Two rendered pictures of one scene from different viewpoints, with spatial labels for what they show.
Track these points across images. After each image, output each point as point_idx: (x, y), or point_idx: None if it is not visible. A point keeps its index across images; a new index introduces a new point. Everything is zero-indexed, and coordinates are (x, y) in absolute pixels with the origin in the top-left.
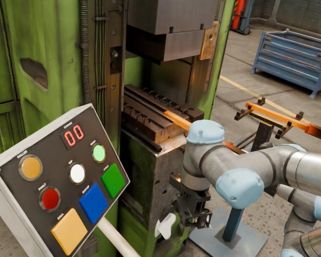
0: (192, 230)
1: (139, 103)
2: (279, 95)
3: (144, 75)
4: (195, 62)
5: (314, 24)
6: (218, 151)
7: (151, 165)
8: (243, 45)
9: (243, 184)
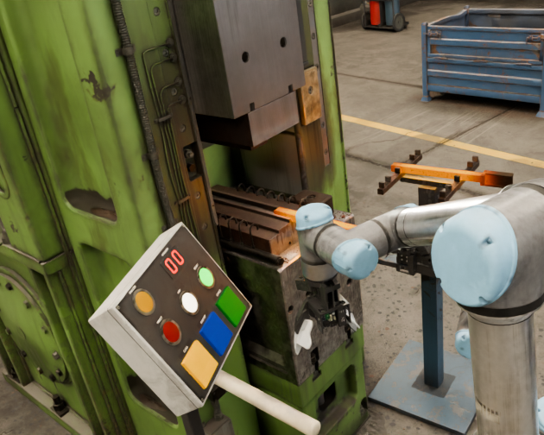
0: (374, 386)
1: (237, 207)
2: (481, 128)
3: (234, 165)
4: (300, 129)
5: None
6: (327, 230)
7: (275, 287)
8: (399, 52)
9: (353, 253)
